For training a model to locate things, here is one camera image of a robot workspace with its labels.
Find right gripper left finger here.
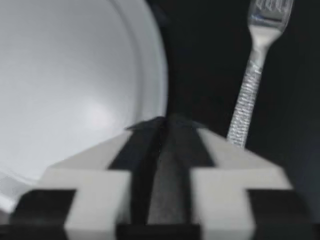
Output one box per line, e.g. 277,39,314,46
9,116,166,240

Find silver metal fork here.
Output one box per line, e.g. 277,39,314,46
226,0,294,148

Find white round plate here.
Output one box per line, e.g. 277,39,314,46
0,0,168,213

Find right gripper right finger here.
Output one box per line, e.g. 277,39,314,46
146,115,316,240

